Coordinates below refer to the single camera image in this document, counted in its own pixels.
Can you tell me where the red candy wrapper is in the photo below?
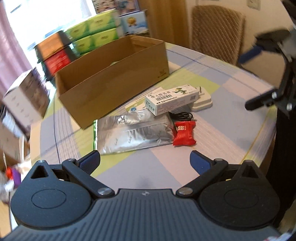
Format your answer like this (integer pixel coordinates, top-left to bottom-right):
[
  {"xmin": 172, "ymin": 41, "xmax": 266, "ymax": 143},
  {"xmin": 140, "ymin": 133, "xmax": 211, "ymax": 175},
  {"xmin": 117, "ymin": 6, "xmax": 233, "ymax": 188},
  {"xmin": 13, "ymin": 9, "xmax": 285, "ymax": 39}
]
[{"xmin": 173, "ymin": 120, "xmax": 196, "ymax": 146}]

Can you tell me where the white power plug adapter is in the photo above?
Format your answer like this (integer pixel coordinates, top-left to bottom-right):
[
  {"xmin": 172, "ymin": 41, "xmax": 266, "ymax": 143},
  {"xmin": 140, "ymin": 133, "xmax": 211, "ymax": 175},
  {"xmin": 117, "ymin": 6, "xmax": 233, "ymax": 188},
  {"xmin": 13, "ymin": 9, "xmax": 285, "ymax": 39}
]
[{"xmin": 189, "ymin": 86, "xmax": 213, "ymax": 112}]

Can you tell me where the silver foil pouch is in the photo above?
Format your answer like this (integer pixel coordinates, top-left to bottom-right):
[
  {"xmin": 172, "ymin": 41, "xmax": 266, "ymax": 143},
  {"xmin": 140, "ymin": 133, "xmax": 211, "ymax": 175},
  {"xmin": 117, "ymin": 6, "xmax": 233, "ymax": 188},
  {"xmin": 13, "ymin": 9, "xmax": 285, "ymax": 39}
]
[{"xmin": 94, "ymin": 109, "xmax": 177, "ymax": 155}]

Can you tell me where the white ointment medicine box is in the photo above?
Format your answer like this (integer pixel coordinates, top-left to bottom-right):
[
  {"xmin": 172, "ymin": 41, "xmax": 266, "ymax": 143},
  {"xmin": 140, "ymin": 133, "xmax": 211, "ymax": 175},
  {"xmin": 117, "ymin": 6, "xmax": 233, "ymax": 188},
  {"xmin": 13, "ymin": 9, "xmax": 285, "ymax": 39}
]
[{"xmin": 144, "ymin": 84, "xmax": 200, "ymax": 116}]

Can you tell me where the checked tablecloth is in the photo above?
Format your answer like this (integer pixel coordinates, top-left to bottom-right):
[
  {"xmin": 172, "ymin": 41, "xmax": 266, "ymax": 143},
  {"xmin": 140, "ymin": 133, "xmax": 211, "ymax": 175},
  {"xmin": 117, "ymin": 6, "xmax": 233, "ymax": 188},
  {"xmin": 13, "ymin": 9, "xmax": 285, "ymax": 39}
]
[{"xmin": 30, "ymin": 43, "xmax": 276, "ymax": 191}]

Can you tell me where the brown quilted chair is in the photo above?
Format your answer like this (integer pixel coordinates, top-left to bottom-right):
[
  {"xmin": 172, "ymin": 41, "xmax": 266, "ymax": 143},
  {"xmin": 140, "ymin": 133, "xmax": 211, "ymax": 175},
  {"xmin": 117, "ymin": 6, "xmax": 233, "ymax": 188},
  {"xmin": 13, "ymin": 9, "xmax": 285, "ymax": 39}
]
[{"xmin": 191, "ymin": 5, "xmax": 245, "ymax": 65}]

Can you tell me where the brown cardboard box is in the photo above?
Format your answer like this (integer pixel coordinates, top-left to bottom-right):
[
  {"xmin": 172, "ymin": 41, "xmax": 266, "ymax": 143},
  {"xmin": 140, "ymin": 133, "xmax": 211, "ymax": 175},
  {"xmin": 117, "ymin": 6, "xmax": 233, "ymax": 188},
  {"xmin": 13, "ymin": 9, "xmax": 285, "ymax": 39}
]
[{"xmin": 55, "ymin": 35, "xmax": 170, "ymax": 129}]

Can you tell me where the white humidifier box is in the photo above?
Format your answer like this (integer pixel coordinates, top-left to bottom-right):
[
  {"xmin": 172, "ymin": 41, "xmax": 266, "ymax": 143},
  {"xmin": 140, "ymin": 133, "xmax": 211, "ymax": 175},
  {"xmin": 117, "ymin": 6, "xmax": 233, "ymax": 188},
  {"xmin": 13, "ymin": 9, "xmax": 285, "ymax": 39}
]
[{"xmin": 3, "ymin": 68, "xmax": 50, "ymax": 128}]

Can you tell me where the flat white green medicine box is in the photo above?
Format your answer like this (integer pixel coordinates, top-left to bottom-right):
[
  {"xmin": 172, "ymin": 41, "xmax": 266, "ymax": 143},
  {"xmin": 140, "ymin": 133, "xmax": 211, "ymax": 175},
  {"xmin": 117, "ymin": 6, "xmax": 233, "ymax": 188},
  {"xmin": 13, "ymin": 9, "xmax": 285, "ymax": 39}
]
[{"xmin": 123, "ymin": 86, "xmax": 167, "ymax": 114}]

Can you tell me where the red black noodle bowl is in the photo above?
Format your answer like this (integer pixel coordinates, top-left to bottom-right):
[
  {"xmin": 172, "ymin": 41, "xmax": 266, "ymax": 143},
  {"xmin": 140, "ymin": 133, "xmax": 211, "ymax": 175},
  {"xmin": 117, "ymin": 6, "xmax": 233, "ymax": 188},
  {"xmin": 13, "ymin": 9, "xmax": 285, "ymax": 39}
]
[{"xmin": 41, "ymin": 47, "xmax": 78, "ymax": 80}]

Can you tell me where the blue milk carton box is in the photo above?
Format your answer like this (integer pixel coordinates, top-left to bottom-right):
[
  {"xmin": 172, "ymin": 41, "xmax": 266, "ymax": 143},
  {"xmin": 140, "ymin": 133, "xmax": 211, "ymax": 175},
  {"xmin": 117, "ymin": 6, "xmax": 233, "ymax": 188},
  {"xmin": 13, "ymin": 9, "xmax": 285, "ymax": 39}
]
[{"xmin": 120, "ymin": 11, "xmax": 150, "ymax": 37}]

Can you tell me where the pink curtain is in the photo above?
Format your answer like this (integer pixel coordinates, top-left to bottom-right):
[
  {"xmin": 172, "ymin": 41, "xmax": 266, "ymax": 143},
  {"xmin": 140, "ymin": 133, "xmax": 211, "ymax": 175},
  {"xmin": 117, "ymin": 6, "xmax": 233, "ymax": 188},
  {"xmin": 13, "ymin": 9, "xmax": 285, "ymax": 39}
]
[{"xmin": 0, "ymin": 1, "xmax": 32, "ymax": 96}]

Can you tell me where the orange black noodle bowl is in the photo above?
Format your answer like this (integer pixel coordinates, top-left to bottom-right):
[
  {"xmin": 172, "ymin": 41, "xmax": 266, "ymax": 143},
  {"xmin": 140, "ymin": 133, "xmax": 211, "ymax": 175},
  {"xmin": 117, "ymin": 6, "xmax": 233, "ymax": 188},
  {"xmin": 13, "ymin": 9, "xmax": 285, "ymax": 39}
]
[{"xmin": 34, "ymin": 31, "xmax": 72, "ymax": 63}]

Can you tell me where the green tissue pack bundle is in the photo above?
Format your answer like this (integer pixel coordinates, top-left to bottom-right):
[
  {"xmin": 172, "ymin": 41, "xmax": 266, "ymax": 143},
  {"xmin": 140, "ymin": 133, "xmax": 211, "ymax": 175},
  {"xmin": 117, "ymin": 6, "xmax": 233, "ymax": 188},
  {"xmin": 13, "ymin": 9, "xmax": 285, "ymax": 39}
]
[{"xmin": 65, "ymin": 9, "xmax": 124, "ymax": 55}]

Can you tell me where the black cable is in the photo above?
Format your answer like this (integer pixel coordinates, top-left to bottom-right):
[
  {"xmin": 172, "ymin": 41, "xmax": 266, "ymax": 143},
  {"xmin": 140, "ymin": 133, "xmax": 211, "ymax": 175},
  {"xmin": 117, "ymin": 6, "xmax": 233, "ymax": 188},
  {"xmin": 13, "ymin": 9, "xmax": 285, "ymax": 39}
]
[{"xmin": 168, "ymin": 111, "xmax": 194, "ymax": 122}]

